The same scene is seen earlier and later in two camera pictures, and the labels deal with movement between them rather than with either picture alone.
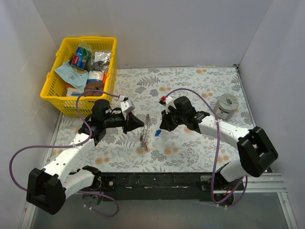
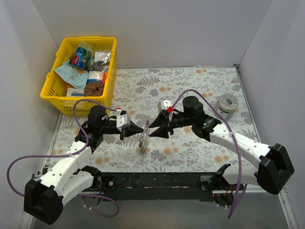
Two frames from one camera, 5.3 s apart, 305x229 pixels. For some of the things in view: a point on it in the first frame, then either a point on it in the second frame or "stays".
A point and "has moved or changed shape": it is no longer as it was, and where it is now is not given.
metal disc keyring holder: [144, 132] has moved or changed shape
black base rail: [164, 186] stays
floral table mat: [219, 89] stays
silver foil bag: [101, 61] stays
